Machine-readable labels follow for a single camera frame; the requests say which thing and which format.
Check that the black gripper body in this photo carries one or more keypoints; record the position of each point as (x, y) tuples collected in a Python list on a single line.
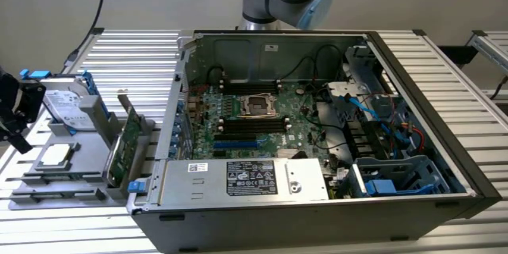
[(16, 102)]

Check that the dark RAM stick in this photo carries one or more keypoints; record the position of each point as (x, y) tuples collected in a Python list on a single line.
[(59, 178), (59, 197)]

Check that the black RAM slot bank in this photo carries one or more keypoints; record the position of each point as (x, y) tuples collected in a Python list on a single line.
[(252, 125), (250, 87)]

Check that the silver CPU chip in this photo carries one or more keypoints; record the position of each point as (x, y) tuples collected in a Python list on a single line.
[(59, 154)]

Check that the silver hard disk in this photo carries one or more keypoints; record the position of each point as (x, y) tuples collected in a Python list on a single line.
[(66, 102)]

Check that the grey parts rack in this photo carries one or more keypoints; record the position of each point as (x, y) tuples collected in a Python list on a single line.
[(87, 153)]

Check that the blue disk caddy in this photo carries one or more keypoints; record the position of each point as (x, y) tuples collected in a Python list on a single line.
[(92, 87)]

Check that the green graphics card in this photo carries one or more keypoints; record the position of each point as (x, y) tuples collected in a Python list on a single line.
[(127, 144)]

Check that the blue case latch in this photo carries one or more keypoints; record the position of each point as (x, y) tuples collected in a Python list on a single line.
[(136, 185)]

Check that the blue expansion slot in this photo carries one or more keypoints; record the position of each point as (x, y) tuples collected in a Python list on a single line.
[(234, 145)]

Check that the black expansion slot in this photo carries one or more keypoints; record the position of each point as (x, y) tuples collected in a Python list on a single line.
[(234, 138)]

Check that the silver power supply unit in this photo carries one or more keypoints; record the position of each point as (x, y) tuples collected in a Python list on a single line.
[(242, 181)]

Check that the green motherboard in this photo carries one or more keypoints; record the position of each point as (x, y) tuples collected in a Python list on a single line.
[(246, 123)]

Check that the silver chipset heatsink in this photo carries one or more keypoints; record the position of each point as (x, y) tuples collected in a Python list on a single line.
[(291, 153)]

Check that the black open PC case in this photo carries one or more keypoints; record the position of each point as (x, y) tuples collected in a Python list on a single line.
[(302, 224)]

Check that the metal drive cage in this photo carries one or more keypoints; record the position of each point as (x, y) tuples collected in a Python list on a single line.
[(358, 72)]

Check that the black vented drive housing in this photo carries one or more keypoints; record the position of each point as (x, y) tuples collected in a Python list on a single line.
[(372, 139)]

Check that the blue-grey disk bay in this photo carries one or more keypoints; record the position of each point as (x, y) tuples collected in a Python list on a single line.
[(400, 173)]

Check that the metal slat side table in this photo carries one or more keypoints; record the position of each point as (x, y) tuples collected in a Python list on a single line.
[(490, 48)]

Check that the CPU socket with metal frame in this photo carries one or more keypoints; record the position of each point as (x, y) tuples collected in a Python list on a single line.
[(255, 104)]

